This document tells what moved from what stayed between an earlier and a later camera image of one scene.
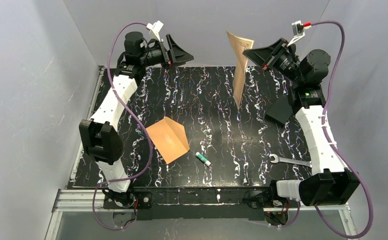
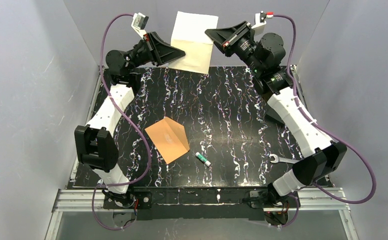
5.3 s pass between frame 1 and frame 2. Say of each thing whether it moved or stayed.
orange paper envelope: stayed
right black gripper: moved
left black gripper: stayed
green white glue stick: stayed
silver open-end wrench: stayed
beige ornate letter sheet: moved
